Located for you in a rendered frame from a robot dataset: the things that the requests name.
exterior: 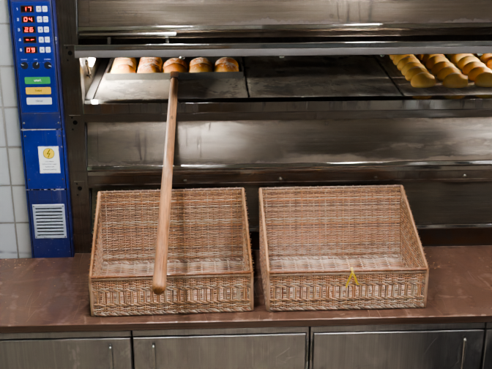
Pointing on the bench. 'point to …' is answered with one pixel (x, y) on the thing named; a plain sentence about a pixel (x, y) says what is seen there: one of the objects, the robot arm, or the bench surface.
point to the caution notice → (49, 159)
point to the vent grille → (49, 221)
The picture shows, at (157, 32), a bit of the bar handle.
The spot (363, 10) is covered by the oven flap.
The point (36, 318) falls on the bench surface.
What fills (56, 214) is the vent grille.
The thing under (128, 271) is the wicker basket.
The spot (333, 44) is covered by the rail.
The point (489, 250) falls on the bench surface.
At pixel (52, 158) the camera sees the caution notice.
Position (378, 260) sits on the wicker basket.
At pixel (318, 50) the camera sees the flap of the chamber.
